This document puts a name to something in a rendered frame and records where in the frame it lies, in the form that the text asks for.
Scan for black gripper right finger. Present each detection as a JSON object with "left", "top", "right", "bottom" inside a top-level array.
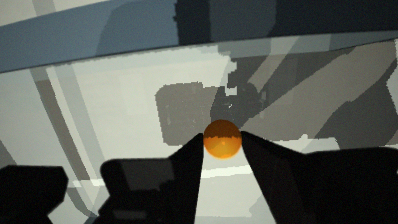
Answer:
[{"left": 241, "top": 131, "right": 398, "bottom": 224}]

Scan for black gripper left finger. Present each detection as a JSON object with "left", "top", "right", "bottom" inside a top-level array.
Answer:
[{"left": 100, "top": 133, "right": 204, "bottom": 224}]

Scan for clear low corner walls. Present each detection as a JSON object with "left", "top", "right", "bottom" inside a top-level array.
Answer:
[{"left": 0, "top": 30, "right": 398, "bottom": 224}]

